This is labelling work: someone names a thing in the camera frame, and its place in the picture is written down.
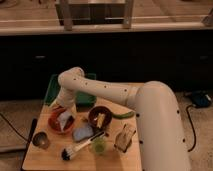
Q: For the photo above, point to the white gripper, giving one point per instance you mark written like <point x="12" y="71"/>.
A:
<point x="65" y="98"/>

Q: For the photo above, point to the white towel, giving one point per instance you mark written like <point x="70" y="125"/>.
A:
<point x="65" y="120"/>

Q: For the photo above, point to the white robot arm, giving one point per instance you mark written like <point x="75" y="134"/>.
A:
<point x="158" y="120"/>

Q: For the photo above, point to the red bowl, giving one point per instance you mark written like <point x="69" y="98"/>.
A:
<point x="54" y="124"/>

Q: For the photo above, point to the dark brown bowl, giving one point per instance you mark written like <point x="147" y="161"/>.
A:
<point x="93" y="114"/>

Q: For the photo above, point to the green tray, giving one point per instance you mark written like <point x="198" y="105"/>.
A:
<point x="82" y="99"/>

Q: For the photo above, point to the blue grey cloth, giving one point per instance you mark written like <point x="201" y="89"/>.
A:
<point x="82" y="133"/>

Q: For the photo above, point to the yellow food piece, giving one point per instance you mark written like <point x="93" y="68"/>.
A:
<point x="100" y="120"/>

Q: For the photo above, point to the black white brush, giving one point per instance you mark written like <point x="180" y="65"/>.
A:
<point x="70" y="151"/>

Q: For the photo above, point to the green cup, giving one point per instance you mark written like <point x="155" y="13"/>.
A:
<point x="99" y="146"/>

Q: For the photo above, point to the green pepper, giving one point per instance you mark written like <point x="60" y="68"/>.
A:
<point x="123" y="116"/>

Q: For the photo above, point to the blue black device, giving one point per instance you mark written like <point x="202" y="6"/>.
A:
<point x="201" y="99"/>

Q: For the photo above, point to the wooden frame stand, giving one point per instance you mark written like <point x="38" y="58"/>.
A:
<point x="94" y="12"/>

